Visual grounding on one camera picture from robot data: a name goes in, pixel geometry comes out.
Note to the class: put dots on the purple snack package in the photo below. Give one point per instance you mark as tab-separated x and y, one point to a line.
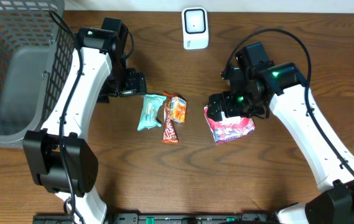
229	129

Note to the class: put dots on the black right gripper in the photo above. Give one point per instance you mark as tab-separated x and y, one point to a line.
229	107

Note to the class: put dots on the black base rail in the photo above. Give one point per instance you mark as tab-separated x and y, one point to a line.
135	218

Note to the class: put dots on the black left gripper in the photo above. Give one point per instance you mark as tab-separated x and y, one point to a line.
132	86

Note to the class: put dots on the teal snack wrapper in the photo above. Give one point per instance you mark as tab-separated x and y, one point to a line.
151	105

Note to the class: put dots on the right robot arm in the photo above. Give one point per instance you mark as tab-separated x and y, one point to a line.
260	88

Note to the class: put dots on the orange chocolate bar wrapper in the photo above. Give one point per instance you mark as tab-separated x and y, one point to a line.
169	135

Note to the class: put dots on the white barcode scanner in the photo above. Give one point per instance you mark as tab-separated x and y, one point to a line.
195	28

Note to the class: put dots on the orange juice carton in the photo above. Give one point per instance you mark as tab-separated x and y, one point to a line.
178	109

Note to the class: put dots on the grey plastic mesh basket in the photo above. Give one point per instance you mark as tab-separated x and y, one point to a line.
35	60

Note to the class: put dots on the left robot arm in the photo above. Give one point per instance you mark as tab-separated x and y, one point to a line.
58	154

